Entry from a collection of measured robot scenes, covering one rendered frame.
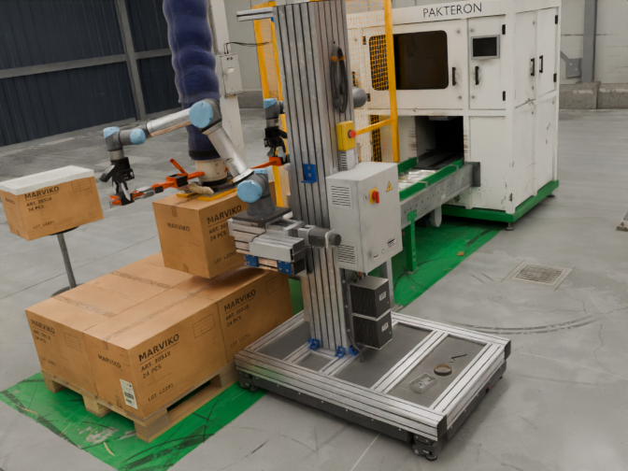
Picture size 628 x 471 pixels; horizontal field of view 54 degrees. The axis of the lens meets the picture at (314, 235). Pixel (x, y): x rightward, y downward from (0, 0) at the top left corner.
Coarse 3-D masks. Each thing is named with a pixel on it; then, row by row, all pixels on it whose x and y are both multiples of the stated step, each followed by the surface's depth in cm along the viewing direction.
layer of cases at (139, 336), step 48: (96, 288) 379; (144, 288) 371; (192, 288) 364; (240, 288) 357; (288, 288) 391; (48, 336) 353; (96, 336) 317; (144, 336) 311; (192, 336) 332; (240, 336) 362; (96, 384) 334; (144, 384) 311; (192, 384) 337
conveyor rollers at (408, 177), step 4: (404, 172) 570; (408, 172) 567; (412, 172) 565; (416, 172) 563; (420, 172) 561; (424, 172) 566; (428, 172) 564; (432, 172) 562; (400, 176) 562; (404, 176) 560; (408, 176) 557; (412, 176) 555; (416, 176) 553; (420, 176) 551; (424, 176) 548; (400, 180) 543; (404, 180) 541; (408, 180) 539; (412, 180) 537; (416, 180) 535; (400, 184) 533; (404, 184) 531; (408, 184) 528; (400, 188) 523
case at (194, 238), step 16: (272, 192) 370; (160, 208) 349; (176, 208) 339; (192, 208) 330; (208, 208) 333; (224, 208) 342; (240, 208) 351; (160, 224) 354; (176, 224) 344; (192, 224) 335; (208, 224) 335; (224, 224) 344; (160, 240) 359; (176, 240) 349; (192, 240) 339; (208, 240) 336; (224, 240) 345; (176, 256) 354; (192, 256) 344; (208, 256) 338; (224, 256) 347; (240, 256) 356; (192, 272) 349; (208, 272) 339
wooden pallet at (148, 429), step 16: (224, 368) 355; (48, 384) 375; (64, 384) 359; (224, 384) 356; (96, 400) 340; (176, 400) 329; (192, 400) 347; (208, 400) 348; (128, 416) 322; (160, 416) 321; (176, 416) 334; (144, 432) 317; (160, 432) 323
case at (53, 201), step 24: (72, 168) 500; (0, 192) 476; (24, 192) 453; (48, 192) 465; (72, 192) 478; (96, 192) 491; (24, 216) 456; (48, 216) 468; (72, 216) 481; (96, 216) 495
